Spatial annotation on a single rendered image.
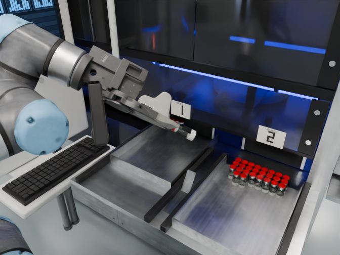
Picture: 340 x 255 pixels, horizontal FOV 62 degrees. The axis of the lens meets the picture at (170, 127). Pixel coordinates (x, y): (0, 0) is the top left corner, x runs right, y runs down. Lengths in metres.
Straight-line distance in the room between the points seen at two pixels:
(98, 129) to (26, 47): 0.18
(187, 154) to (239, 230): 0.36
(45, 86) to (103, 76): 0.69
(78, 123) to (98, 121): 0.84
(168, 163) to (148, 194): 0.17
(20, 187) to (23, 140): 0.70
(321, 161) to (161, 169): 0.50
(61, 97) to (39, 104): 0.83
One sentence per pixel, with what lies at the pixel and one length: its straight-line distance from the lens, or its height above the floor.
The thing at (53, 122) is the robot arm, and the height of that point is 1.31.
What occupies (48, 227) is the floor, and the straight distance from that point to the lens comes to 2.11.
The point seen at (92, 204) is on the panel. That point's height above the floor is 0.14.
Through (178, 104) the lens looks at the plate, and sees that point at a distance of 1.07.
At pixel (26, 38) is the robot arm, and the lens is 0.55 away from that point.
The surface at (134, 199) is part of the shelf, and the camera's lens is 0.90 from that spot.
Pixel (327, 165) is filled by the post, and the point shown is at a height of 0.98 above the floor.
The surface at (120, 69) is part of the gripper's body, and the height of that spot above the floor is 1.34.
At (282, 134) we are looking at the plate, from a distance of 0.95.
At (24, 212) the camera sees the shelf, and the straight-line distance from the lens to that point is 1.07.
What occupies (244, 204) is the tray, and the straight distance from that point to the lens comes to 0.90.
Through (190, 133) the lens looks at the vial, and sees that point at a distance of 0.56.
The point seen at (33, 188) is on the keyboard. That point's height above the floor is 0.83.
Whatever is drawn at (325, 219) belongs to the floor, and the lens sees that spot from 2.26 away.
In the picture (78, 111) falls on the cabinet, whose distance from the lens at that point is 1.35.
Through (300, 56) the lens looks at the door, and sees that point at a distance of 0.86.
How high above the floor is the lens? 1.51
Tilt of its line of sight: 31 degrees down
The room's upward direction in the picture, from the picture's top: straight up
